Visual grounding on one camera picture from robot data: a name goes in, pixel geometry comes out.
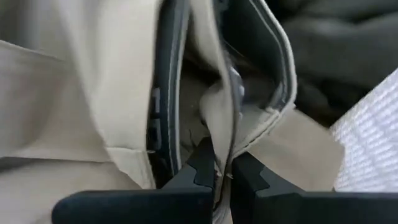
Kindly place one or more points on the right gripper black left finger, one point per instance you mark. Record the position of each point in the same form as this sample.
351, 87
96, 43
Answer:
202, 174

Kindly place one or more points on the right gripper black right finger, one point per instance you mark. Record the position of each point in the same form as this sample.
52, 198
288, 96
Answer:
248, 180

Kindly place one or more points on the white perforated plastic basket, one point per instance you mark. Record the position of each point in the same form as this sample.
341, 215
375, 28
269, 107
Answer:
373, 140

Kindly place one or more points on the beige trousers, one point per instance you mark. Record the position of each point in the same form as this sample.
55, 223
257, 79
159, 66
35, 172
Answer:
93, 77

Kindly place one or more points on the dark olive hoodie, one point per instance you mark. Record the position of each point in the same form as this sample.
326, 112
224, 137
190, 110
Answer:
342, 46

